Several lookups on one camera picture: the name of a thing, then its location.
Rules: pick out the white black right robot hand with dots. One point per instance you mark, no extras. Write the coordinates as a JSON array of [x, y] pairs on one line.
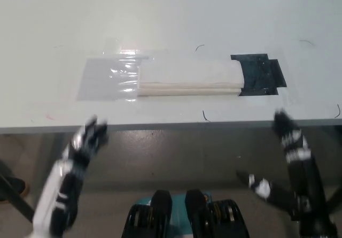
[[302, 168]]

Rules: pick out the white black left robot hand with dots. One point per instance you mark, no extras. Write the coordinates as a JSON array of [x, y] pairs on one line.
[[57, 184]]

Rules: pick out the white napkin stack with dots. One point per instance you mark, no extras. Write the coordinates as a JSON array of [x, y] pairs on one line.
[[187, 75]]

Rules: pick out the black teal robot body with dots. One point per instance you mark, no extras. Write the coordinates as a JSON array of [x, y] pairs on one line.
[[187, 216]]

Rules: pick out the dark shoe tan sole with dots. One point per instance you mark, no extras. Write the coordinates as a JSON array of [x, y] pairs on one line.
[[18, 185]]

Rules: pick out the dark metal table leg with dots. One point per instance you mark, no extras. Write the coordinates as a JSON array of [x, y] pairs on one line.
[[16, 198]]

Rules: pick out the black sheet patch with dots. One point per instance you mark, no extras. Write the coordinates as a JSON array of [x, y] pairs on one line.
[[260, 75]]

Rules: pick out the clear plastic bag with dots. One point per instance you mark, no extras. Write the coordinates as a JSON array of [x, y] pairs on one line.
[[99, 80]]

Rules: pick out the clear plastic film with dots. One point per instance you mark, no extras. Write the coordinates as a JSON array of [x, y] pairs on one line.
[[125, 69]]

